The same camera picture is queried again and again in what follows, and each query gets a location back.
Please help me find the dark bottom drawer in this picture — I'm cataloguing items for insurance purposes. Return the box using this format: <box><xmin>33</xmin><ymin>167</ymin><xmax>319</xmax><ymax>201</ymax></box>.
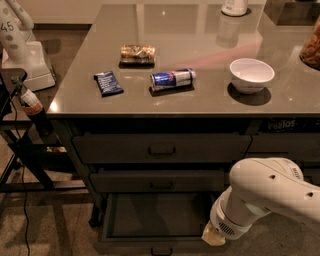
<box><xmin>94</xmin><ymin>192</ymin><xmax>228</xmax><ymax>256</ymax></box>

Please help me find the dark drawer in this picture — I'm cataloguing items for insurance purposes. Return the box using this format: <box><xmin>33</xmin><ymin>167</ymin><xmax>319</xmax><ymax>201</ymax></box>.
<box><xmin>90</xmin><ymin>170</ymin><xmax>224</xmax><ymax>193</ymax></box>
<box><xmin>94</xmin><ymin>192</ymin><xmax>228</xmax><ymax>256</ymax></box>
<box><xmin>73</xmin><ymin>134</ymin><xmax>251</xmax><ymax>164</ymax></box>

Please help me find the white robot base number 45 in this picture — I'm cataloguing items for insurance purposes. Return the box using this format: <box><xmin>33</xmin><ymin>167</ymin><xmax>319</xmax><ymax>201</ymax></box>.
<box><xmin>0</xmin><ymin>0</ymin><xmax>56</xmax><ymax>91</ymax></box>

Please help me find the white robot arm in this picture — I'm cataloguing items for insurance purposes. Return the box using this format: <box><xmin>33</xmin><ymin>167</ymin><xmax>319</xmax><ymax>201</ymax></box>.
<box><xmin>202</xmin><ymin>158</ymin><xmax>320</xmax><ymax>246</ymax></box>

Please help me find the dark middle drawer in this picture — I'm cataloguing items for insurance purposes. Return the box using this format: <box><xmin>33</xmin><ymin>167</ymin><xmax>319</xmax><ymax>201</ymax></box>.
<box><xmin>90</xmin><ymin>170</ymin><xmax>224</xmax><ymax>193</ymax></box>

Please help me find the right middle drawer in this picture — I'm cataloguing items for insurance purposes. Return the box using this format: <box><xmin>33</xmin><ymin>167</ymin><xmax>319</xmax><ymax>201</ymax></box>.
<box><xmin>303</xmin><ymin>167</ymin><xmax>320</xmax><ymax>186</ymax></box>

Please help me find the right top drawer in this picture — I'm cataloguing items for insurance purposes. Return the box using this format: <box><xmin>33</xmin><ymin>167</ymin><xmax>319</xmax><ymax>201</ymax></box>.
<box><xmin>247</xmin><ymin>133</ymin><xmax>320</xmax><ymax>162</ymax></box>

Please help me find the dark top drawer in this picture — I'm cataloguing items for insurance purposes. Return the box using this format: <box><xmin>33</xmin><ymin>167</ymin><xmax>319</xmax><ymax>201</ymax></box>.
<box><xmin>73</xmin><ymin>134</ymin><xmax>251</xmax><ymax>164</ymax></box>

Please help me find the blue silver energy drink can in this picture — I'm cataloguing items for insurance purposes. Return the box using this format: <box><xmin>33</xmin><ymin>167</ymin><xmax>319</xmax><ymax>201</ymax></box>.
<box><xmin>151</xmin><ymin>68</ymin><xmax>196</xmax><ymax>91</ymax></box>

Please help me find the white bowl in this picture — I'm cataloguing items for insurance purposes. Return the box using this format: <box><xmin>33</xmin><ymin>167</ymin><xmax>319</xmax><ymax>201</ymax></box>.
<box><xmin>229</xmin><ymin>58</ymin><xmax>275</xmax><ymax>94</ymax></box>

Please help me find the dark blue snack packet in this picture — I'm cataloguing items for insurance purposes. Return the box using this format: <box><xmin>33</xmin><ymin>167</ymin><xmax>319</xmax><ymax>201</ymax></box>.
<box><xmin>94</xmin><ymin>71</ymin><xmax>124</xmax><ymax>97</ymax></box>

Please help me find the brown patterned snack bag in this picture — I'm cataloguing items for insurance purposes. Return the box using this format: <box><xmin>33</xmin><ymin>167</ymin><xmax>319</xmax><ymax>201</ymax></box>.
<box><xmin>120</xmin><ymin>45</ymin><xmax>155</xmax><ymax>64</ymax></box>

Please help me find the glass jar of nuts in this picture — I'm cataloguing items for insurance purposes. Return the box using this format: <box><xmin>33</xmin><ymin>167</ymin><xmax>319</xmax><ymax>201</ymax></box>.
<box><xmin>299</xmin><ymin>16</ymin><xmax>320</xmax><ymax>70</ymax></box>

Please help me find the dark cola bottle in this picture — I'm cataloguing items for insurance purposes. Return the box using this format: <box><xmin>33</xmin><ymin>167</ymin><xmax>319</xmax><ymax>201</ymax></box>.
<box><xmin>11</xmin><ymin>76</ymin><xmax>53</xmax><ymax>137</ymax></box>

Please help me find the white container at back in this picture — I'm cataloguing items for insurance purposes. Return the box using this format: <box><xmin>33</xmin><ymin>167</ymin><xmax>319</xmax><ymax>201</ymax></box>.
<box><xmin>221</xmin><ymin>0</ymin><xmax>248</xmax><ymax>17</ymax></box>

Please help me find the dark cabinet frame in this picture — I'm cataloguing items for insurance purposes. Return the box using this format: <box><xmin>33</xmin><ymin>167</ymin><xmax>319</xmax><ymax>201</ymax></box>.
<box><xmin>54</xmin><ymin>114</ymin><xmax>320</xmax><ymax>213</ymax></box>

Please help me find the black cable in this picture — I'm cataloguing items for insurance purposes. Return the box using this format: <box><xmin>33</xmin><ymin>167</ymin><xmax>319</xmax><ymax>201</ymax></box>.
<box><xmin>9</xmin><ymin>96</ymin><xmax>32</xmax><ymax>256</ymax></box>

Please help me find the black side table frame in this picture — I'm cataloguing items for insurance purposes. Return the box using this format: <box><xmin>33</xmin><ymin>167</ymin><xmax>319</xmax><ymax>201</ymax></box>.
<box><xmin>0</xmin><ymin>68</ymin><xmax>87</xmax><ymax>193</ymax></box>

